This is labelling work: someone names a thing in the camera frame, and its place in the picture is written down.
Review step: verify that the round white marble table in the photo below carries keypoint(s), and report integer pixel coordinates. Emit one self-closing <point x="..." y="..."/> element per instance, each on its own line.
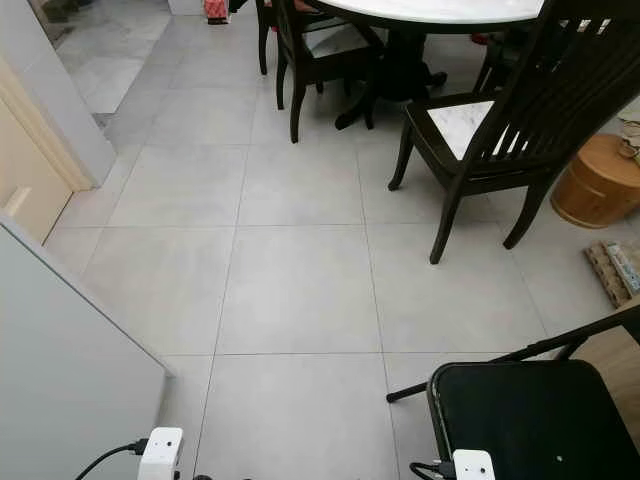
<point x="440" y="8"/>

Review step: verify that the cream door frame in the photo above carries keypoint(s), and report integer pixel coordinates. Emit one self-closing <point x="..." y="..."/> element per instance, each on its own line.
<point x="40" y="165"/>

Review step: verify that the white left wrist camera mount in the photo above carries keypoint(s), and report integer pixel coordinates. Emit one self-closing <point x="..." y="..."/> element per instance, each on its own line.
<point x="160" y="452"/>

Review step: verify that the black folding chair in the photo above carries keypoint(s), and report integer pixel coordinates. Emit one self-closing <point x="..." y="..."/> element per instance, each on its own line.
<point x="530" y="415"/>

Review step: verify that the dark wooden chair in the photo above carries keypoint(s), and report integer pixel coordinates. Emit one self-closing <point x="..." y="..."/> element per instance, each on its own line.
<point x="495" y="62"/>
<point x="263" y="32"/>
<point x="305" y="60"/>

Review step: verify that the dark wooden chair marble seat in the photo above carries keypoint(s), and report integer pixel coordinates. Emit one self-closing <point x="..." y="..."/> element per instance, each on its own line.
<point x="550" y="80"/>

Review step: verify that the wooden slat pallet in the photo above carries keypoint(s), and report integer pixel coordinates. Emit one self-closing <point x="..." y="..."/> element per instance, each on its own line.
<point x="615" y="272"/>

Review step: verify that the grey white panel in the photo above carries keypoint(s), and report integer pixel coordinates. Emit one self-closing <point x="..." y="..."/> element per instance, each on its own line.
<point x="70" y="380"/>

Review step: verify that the round wooden stool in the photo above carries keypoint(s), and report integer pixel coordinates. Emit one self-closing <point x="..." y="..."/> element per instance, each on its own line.
<point x="598" y="185"/>

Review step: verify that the red patterned bin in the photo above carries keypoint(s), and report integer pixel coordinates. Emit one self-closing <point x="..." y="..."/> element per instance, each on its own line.
<point x="216" y="10"/>

